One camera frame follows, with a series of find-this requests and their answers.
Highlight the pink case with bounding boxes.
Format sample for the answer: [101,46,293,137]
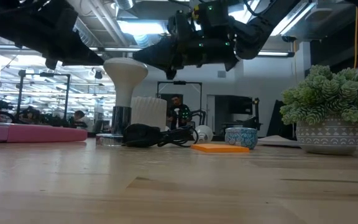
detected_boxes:
[0,121,88,144]

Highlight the blue patterned bowl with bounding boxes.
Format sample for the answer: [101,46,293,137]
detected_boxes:
[224,127,259,150]

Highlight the black background rig frame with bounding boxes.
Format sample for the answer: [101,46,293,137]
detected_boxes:
[14,69,71,123]
[156,80,203,125]

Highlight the orange sticky note pad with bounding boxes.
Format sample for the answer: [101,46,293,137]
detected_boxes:
[190,143,250,154]

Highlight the person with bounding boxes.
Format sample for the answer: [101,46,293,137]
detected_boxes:
[73,110,94,132]
[166,94,193,131]

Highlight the green succulent in patterned pot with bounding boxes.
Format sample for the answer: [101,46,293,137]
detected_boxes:
[280,64,358,156]

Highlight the black lamp power cable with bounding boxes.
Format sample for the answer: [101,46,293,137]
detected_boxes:
[122,123,200,149]

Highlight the white ribbed mug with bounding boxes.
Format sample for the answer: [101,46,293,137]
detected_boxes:
[131,96,167,131]

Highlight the linear ceiling light fixture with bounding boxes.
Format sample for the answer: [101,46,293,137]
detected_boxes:
[0,44,295,58]

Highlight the black monitor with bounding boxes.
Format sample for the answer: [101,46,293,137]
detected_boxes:
[214,95,262,131]

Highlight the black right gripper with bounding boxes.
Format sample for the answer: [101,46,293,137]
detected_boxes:
[132,1,239,80]

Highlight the yellow cable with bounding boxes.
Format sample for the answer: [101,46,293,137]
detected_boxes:
[351,6,358,69]

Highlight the small white light bulb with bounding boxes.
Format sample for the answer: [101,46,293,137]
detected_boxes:
[196,124,214,144]

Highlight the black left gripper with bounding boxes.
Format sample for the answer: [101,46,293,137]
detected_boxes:
[0,0,104,71]

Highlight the bright ceiling light panel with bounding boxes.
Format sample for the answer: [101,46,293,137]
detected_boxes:
[268,0,318,37]

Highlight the black leaning panel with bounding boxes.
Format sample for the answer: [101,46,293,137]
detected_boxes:
[265,99,287,138]

